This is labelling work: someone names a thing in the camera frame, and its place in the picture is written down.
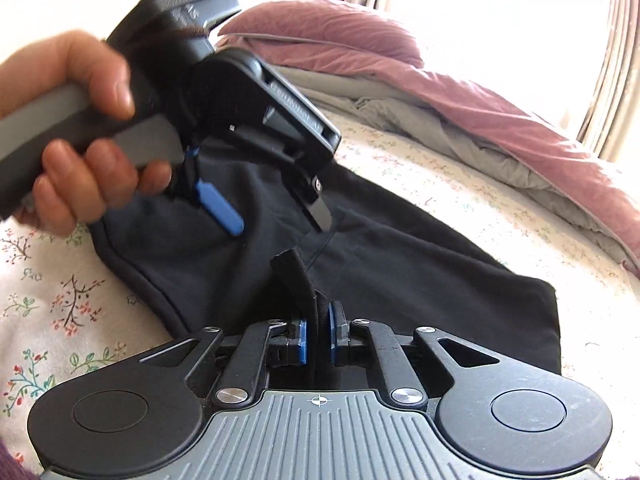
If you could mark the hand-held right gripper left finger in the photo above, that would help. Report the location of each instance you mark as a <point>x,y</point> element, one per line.
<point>302,342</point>

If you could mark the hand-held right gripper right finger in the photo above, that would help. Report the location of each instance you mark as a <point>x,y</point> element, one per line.
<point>334,341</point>

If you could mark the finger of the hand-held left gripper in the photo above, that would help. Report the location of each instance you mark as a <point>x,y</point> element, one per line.
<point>312,195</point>
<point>220,207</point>

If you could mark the black pants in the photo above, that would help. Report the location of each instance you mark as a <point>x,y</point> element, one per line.
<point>400,270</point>

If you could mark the person's left hand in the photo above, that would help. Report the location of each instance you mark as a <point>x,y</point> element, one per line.
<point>75,60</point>

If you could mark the mauve duvet with grey lining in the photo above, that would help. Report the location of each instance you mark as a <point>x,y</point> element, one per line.
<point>450,95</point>

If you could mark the floral bed sheet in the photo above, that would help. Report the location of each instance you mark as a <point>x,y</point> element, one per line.
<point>550,240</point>

